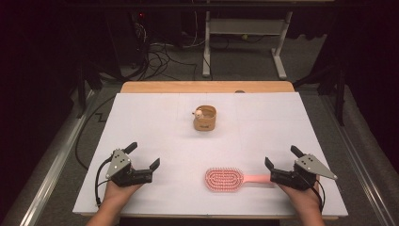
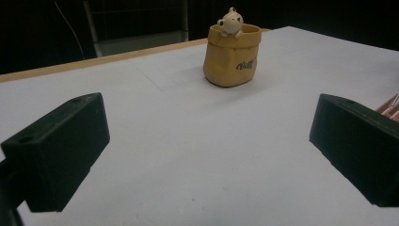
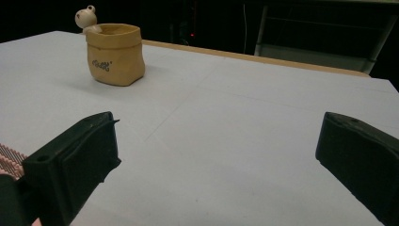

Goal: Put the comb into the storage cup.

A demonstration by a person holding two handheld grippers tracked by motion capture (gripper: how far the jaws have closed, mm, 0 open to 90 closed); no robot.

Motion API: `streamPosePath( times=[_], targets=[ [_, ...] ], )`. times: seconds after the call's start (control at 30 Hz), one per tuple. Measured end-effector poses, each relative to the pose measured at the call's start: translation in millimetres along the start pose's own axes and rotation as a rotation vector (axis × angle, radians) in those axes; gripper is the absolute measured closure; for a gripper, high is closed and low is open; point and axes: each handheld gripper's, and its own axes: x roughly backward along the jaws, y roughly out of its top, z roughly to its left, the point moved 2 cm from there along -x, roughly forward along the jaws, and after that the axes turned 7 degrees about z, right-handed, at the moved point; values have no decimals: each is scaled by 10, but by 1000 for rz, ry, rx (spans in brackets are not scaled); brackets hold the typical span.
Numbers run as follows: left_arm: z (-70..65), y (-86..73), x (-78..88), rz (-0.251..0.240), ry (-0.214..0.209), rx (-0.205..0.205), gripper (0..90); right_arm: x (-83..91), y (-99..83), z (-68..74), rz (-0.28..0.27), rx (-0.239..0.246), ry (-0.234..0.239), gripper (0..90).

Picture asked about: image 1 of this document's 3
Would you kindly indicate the person's left hand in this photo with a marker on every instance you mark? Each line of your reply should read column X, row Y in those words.
column 117, row 193

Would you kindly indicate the aluminium floor rail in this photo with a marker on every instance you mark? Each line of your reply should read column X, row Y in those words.
column 53, row 169
column 360, row 157

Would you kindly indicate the pink hairbrush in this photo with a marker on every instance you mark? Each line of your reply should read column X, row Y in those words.
column 224, row 179

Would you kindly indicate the person's right hand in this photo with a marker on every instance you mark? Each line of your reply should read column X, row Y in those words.
column 304, row 199

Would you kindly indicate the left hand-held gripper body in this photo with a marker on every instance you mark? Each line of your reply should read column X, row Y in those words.
column 119, row 166

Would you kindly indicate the dark stand leg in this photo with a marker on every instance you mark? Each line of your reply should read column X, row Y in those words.
column 337, row 91
column 89, row 81

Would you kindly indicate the white table cover sheet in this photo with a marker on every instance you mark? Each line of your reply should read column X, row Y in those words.
column 175, row 150

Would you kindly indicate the white metal stand frame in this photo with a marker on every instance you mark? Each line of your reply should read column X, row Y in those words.
column 247, row 26

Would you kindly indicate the tan bear holder pot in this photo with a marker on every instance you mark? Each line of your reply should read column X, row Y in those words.
column 205, row 122

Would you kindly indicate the black computer tower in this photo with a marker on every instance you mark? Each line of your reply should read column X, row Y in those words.
column 156, row 26

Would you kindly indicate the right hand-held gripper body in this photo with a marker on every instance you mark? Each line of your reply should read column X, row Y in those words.
column 304, row 171

